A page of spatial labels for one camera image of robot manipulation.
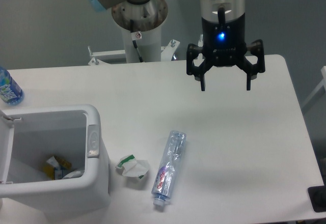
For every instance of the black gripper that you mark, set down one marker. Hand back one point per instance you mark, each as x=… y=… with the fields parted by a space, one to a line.
x=224 y=43

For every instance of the crushed clear plastic bottle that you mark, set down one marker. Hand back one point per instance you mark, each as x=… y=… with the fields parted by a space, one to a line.
x=168 y=169

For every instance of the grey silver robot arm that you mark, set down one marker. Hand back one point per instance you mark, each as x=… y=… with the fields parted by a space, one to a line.
x=215 y=11

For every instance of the yellow wrapper trash in bin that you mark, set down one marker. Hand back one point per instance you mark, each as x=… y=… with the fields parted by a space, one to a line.
x=58 y=168

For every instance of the white trash can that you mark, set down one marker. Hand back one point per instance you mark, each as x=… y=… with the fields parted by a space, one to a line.
x=30 y=136

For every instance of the black clamp at table edge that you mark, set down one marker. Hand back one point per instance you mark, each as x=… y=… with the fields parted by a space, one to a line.
x=317 y=198

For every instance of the blue labelled water bottle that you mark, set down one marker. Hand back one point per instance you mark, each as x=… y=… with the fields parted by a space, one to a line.
x=11 y=92

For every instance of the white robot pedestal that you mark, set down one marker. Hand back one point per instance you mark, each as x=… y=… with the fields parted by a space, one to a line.
x=140 y=26

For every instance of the white frame at right edge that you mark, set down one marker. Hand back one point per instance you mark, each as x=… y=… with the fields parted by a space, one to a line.
x=315 y=95

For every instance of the white metal base bracket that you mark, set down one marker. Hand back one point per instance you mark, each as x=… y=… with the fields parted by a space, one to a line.
x=107 y=57

